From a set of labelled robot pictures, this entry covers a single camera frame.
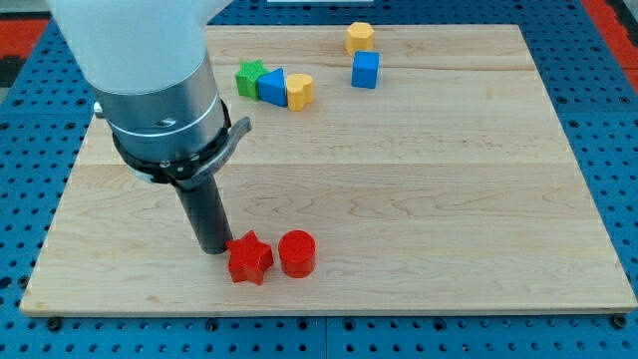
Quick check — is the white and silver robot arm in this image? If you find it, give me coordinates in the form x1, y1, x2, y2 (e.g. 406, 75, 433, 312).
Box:
47, 0, 250, 189

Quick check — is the red star block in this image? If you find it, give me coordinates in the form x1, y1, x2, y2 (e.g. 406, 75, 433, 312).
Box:
226, 230, 274, 285

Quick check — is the green star block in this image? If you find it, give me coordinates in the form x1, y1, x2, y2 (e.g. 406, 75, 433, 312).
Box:
235, 60, 269, 101

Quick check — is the light wooden board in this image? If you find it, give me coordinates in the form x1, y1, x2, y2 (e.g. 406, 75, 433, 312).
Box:
21, 25, 637, 317

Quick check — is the red cylinder block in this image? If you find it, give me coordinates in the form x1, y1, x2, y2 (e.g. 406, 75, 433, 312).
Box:
278, 229, 316, 278

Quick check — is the yellow heart block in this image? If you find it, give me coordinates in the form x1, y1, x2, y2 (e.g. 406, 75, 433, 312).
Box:
285, 74, 314, 112

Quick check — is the blue triangle block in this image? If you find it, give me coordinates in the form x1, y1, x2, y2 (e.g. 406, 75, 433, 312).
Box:
257, 68, 287, 108

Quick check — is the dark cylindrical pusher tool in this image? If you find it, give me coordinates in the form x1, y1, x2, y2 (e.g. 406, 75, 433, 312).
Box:
174, 177, 232, 254

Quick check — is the blue cube block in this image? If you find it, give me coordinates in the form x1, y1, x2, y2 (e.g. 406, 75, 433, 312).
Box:
351, 51, 380, 89

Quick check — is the yellow hexagon block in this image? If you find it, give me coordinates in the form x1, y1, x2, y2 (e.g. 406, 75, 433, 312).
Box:
345, 22, 375, 56

